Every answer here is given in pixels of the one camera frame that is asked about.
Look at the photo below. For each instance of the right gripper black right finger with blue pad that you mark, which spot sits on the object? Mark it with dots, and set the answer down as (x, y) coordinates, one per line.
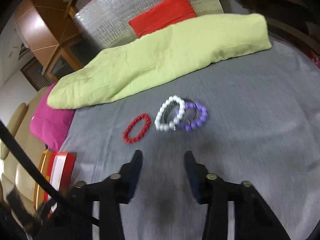
(254, 219)

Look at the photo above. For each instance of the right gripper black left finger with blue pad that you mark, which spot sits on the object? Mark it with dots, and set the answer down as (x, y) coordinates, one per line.
(95, 204)

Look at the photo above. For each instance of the thin silver bangle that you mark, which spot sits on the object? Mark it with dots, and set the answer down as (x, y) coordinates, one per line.
(172, 111)

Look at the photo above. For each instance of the red jewelry box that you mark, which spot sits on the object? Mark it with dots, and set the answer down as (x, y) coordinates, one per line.
(60, 169)

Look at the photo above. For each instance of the magenta pink pillow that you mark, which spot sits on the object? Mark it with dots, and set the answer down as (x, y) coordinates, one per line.
(50, 125)

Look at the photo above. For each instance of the light green folded blanket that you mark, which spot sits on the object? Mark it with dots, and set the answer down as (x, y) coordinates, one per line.
(160, 57)

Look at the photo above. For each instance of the wooden cabinet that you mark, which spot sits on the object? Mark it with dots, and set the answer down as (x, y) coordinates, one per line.
(54, 38)

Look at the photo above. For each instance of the silver foil insulation sheet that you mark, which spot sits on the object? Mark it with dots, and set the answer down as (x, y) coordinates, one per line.
(106, 22)

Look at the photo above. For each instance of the red small pillow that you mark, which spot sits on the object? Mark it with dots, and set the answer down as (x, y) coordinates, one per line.
(165, 13)

